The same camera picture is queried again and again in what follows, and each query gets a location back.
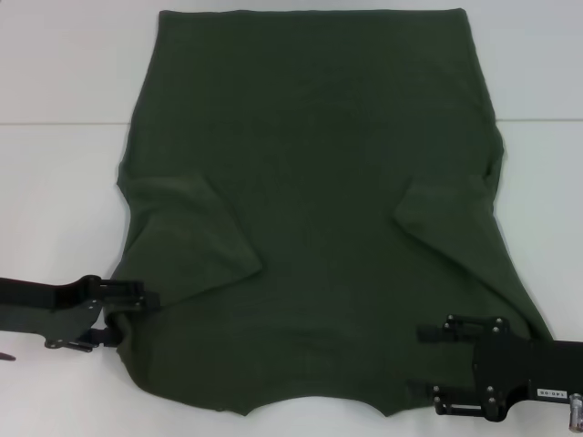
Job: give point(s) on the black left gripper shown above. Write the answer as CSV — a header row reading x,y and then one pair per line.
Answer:
x,y
36,314

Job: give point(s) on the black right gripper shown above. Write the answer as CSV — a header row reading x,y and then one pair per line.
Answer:
x,y
514,368

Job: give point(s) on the dark green t-shirt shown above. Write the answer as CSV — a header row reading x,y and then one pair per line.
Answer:
x,y
309,205

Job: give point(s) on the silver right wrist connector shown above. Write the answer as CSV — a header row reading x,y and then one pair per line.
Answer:
x,y
576,409

